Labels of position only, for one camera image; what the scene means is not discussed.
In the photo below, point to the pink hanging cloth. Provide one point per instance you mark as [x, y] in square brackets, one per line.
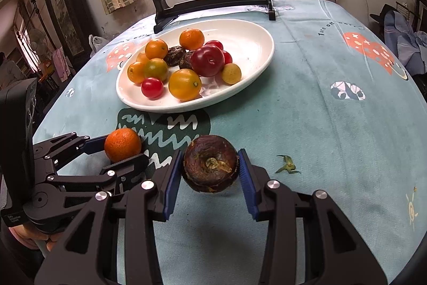
[60, 66]

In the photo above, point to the white oval plate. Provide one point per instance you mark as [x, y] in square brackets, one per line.
[247, 38]

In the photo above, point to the small rough orange mandarin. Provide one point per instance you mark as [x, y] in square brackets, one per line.
[191, 39]

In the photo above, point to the black hat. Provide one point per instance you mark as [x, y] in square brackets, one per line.
[383, 14]

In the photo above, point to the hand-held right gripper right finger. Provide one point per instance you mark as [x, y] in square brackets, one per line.
[247, 184]

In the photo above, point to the white plastic bag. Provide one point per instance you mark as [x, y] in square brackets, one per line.
[96, 44]

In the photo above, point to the small dark water chestnut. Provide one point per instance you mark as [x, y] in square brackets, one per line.
[185, 62]

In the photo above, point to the dark red plum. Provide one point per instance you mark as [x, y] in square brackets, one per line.
[207, 60]

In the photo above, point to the yellow orange tomato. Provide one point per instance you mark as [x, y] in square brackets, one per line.
[185, 84]

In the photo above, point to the pale orange small tomato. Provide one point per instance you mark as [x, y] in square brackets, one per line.
[142, 58]

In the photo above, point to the black framed wall painting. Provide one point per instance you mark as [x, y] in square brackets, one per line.
[63, 11]

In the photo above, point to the yellow-green tomato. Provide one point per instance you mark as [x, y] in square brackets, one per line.
[155, 69]

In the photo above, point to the large rough orange mandarin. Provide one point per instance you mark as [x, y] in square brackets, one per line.
[122, 144]

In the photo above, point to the medium red tomato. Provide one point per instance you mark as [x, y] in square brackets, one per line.
[228, 57]

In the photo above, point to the person's left hand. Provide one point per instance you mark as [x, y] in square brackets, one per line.
[30, 238]

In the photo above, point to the blue clothes pile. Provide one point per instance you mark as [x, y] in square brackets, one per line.
[403, 38]

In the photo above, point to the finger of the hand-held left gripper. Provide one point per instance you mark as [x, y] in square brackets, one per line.
[95, 144]
[133, 163]

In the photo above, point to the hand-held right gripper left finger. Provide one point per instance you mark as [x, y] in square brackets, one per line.
[171, 184]

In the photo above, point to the green fruit calyx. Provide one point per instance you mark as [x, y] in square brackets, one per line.
[287, 166]

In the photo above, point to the reddish brown water chestnut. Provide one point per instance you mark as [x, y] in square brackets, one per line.
[210, 164]

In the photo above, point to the hairy dark water chestnut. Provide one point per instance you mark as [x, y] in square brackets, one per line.
[174, 55]

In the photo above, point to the smooth round orange citrus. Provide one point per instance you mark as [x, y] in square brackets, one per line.
[156, 48]

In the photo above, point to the oval orange kumquat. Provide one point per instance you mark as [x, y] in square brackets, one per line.
[135, 72]

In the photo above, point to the red cherry tomato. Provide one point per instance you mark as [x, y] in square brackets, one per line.
[152, 88]
[215, 44]

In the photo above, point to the yellow oval fruit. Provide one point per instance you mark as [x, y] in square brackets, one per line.
[231, 73]

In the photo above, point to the light blue printed tablecloth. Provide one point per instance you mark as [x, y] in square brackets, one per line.
[317, 138]

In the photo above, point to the standing electric fan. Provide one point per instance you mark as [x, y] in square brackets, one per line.
[36, 38]

